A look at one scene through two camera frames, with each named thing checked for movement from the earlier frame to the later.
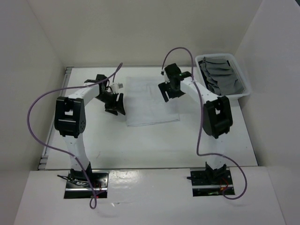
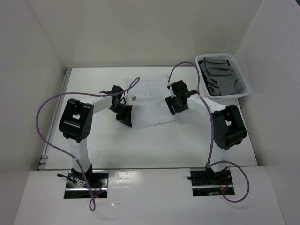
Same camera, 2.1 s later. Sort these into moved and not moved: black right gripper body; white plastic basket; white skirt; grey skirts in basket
Moved: black right gripper body
Not moved: white plastic basket; white skirt; grey skirts in basket
